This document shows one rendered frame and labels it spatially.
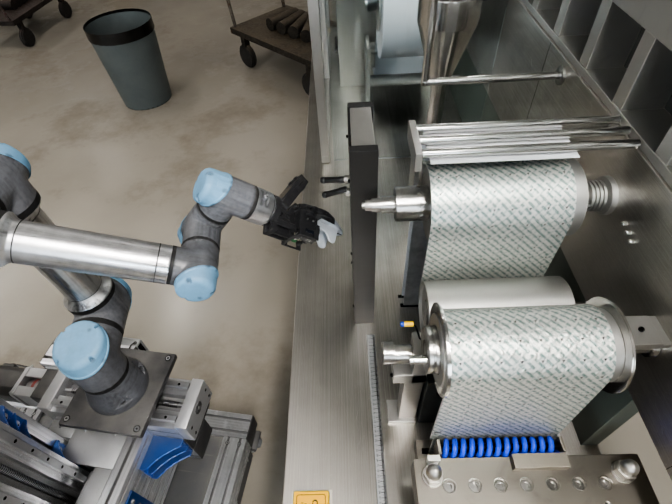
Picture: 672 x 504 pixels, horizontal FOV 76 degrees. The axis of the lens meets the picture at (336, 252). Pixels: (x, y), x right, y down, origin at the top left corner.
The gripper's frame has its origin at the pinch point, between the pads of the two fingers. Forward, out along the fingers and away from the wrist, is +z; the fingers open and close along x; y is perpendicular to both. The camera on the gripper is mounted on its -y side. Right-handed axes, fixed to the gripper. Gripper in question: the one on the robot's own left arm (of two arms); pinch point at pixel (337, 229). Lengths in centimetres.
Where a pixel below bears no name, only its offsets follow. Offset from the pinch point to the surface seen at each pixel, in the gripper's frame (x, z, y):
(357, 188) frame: 22.6, -15.0, 6.0
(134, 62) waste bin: -213, -21, -228
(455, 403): 27, 1, 43
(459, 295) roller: 29.3, 3.1, 24.3
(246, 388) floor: -112, 42, 22
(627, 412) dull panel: 42, 32, 43
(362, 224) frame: 16.8, -8.2, 8.6
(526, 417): 32, 15, 44
